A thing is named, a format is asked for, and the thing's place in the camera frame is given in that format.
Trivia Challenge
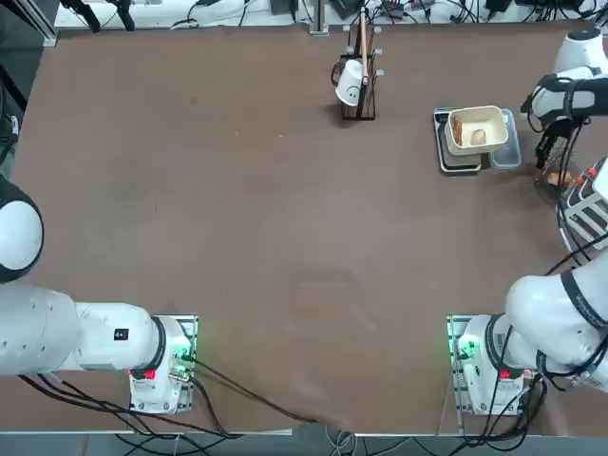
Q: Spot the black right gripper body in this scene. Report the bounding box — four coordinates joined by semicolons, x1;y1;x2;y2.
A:
543;117;588;143

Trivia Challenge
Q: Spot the brown bread piece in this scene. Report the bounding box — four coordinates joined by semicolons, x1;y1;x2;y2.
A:
449;113;466;146

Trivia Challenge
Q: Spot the digital kitchen scale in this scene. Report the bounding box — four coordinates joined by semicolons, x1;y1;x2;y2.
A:
432;107;484;177

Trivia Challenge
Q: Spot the clear plastic food container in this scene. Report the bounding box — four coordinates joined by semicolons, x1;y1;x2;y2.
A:
488;107;523;170

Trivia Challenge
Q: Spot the beige plastic container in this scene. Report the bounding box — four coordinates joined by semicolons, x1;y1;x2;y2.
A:
446;104;508;157

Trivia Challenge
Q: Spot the white smiley mug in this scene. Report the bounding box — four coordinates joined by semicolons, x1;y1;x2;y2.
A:
331;59;371;108

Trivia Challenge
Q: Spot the aluminium table rail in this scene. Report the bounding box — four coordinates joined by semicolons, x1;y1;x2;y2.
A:
18;0;59;48

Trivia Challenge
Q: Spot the black cable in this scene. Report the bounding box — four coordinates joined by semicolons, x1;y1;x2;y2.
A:
553;118;608;276
18;372;248;441
192;358;329;425

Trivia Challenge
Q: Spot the aluminium camera post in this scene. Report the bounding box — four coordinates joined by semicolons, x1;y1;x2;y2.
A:
309;0;330;35

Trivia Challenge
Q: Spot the black wire cup rack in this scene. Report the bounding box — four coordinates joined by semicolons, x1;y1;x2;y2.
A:
331;5;385;121

